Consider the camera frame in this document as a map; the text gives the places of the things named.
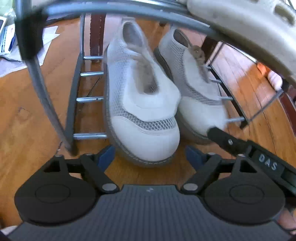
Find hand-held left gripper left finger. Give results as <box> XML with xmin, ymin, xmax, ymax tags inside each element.
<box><xmin>42</xmin><ymin>145</ymin><xmax>120</xmax><ymax>194</ymax></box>

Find brown wooden furniture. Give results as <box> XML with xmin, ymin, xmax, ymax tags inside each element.
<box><xmin>279</xmin><ymin>90</ymin><xmax>296</xmax><ymax>117</ymax></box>

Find dark brown insole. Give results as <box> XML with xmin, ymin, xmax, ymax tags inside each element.
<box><xmin>154</xmin><ymin>26</ymin><xmax>230</xmax><ymax>144</ymax></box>

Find scattered white papers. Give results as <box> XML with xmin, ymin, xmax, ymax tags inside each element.
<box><xmin>0</xmin><ymin>25</ymin><xmax>61</xmax><ymax>78</ymax></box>

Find grey mesh lace-up shoe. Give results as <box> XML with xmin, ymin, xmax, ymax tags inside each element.
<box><xmin>103</xmin><ymin>21</ymin><xmax>182</xmax><ymax>166</ymax></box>

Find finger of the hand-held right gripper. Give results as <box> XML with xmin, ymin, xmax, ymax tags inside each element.
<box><xmin>206</xmin><ymin>127</ymin><xmax>249</xmax><ymax>156</ymax></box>

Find orange bag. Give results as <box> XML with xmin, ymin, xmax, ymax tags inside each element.
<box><xmin>257</xmin><ymin>62</ymin><xmax>269</xmax><ymax>75</ymax></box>

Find pink case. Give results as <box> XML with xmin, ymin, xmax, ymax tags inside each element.
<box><xmin>267</xmin><ymin>70</ymin><xmax>284</xmax><ymax>91</ymax></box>

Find metal shoe rack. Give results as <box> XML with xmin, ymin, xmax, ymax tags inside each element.
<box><xmin>14</xmin><ymin>0</ymin><xmax>296</xmax><ymax>156</ymax></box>

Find blue white packet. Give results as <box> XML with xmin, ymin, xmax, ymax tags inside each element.
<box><xmin>0</xmin><ymin>16</ymin><xmax>17</xmax><ymax>56</ymax></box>

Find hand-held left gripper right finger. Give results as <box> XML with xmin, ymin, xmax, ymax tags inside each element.
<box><xmin>180</xmin><ymin>145</ymin><xmax>258</xmax><ymax>194</ymax></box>

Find white clog with purple charm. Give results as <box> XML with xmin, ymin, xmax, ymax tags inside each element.
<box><xmin>186</xmin><ymin>0</ymin><xmax>296</xmax><ymax>84</ymax></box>

